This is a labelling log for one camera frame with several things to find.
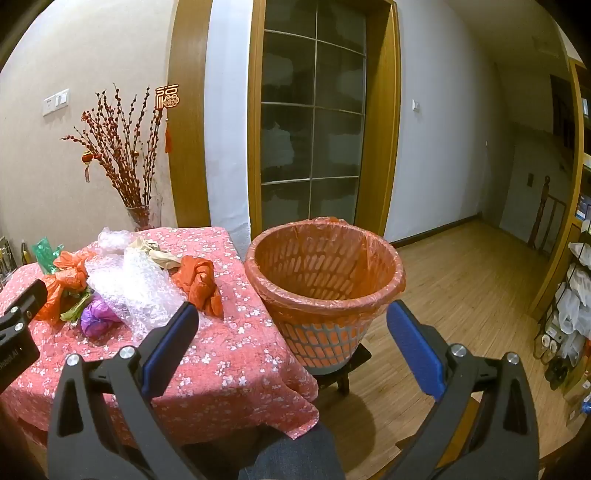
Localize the wire rack with white bags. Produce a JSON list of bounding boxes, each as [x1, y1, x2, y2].
[[533, 240, 591, 416]]

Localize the wooden framed glass door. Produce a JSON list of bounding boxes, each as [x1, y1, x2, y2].
[[247, 0, 402, 243]]

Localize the bright orange plastic bag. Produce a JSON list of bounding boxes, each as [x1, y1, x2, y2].
[[34, 250, 90, 322]]

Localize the green plastic wrapper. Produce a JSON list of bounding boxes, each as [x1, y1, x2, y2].
[[60, 288, 95, 324]]

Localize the red berry branches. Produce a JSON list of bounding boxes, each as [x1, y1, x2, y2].
[[61, 83, 164, 208]]

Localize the beige crumpled paper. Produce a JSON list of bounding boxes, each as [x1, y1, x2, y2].
[[126, 237, 183, 271]]

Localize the glass vase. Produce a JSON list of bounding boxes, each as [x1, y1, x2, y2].
[[124, 203, 153, 232]]

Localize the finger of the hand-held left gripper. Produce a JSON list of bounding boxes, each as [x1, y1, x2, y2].
[[0, 279, 49, 344]]

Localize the dark wooden stool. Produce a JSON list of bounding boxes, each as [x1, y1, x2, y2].
[[314, 344, 373, 396]]

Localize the pink floral tablecloth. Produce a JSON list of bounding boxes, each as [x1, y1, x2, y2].
[[0, 226, 320, 439]]

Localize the person's leg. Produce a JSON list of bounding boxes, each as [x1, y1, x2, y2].
[[238, 422, 347, 480]]

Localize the wooden shelf unit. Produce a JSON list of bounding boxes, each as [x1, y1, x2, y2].
[[529, 28, 591, 319]]

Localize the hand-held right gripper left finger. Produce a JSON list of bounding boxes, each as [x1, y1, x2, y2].
[[46, 301, 222, 480]]

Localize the dark orange plastic bag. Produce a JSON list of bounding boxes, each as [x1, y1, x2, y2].
[[172, 255, 225, 319]]

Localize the red gold hanging ornament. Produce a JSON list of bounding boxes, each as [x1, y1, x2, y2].
[[154, 84, 178, 155]]

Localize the metal wire holder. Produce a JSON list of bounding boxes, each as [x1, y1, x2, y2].
[[0, 235, 28, 289]]

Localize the clear bubble wrap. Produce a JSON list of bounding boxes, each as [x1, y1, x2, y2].
[[87, 249, 188, 344]]

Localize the green printed plastic bag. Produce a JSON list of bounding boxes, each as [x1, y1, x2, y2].
[[31, 237, 63, 275]]

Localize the wooden stair railing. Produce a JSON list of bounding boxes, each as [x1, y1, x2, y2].
[[526, 175, 566, 257]]

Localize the purple plastic bag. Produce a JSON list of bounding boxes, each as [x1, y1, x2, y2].
[[81, 298, 122, 337]]

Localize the white light switch panel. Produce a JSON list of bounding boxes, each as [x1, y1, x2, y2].
[[41, 89, 71, 117]]

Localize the clear plastic bag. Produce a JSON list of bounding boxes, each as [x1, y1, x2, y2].
[[96, 227, 134, 257]]

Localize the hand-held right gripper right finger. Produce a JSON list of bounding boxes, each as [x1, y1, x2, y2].
[[385, 300, 542, 480]]

